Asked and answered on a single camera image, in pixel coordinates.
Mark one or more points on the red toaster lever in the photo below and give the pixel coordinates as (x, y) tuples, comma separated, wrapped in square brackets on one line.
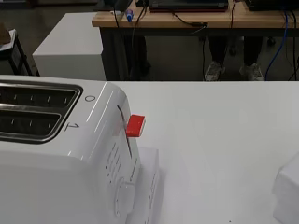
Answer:
[(135, 125)]

